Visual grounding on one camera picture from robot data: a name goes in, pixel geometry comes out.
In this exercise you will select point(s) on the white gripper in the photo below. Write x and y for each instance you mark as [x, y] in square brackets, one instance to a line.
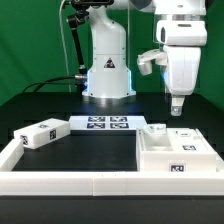
[180, 74]

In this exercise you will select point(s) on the white door panel with knob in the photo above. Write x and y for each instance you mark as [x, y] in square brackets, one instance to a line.
[157, 128]

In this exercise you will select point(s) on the white cabinet body box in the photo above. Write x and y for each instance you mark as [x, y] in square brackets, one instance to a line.
[155, 154]

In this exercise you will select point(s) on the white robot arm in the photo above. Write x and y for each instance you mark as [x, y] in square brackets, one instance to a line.
[167, 33]

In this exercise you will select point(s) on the white cabinet top block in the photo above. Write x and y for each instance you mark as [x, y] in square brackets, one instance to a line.
[42, 133]

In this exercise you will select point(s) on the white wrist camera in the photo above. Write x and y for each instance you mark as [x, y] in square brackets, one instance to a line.
[144, 61]

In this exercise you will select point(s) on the white marker base plate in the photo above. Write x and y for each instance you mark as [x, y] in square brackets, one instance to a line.
[106, 122]

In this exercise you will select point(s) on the white U-shaped fence frame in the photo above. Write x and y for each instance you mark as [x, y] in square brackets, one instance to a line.
[121, 183]

